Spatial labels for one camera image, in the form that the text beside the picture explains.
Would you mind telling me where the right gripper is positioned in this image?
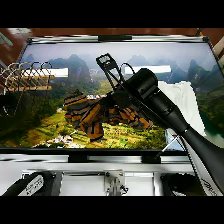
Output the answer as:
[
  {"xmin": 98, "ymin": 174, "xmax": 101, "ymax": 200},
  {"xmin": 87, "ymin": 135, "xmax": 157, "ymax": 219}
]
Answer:
[{"xmin": 105, "ymin": 88, "xmax": 136, "ymax": 111}]

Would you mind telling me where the orange black striped shirt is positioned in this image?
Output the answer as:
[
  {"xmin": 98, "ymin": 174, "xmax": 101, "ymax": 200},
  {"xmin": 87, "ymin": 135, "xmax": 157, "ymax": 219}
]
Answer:
[{"xmin": 62, "ymin": 89, "xmax": 155, "ymax": 141}]

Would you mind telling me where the white garment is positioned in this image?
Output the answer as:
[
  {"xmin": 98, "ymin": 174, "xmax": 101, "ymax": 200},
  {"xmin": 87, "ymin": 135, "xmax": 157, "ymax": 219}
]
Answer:
[{"xmin": 156, "ymin": 80, "xmax": 208, "ymax": 138}]

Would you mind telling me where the light blue garment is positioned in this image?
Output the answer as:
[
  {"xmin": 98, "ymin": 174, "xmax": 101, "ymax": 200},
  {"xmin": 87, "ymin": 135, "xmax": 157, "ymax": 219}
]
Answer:
[{"xmin": 165, "ymin": 129, "xmax": 186, "ymax": 152}]

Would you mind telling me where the black cable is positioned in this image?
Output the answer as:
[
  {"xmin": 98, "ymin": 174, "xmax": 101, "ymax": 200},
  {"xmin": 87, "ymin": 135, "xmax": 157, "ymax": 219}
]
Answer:
[{"xmin": 119, "ymin": 62, "xmax": 136, "ymax": 78}]

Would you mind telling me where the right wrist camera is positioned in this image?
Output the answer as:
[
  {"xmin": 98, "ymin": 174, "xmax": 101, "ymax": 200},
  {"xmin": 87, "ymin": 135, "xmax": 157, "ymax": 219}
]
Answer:
[{"xmin": 95, "ymin": 52, "xmax": 125, "ymax": 92}]

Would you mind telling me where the silver frame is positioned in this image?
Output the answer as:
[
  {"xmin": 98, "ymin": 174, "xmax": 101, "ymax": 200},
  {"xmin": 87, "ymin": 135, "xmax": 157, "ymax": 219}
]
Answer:
[{"xmin": 0, "ymin": 34, "xmax": 224, "ymax": 197}]

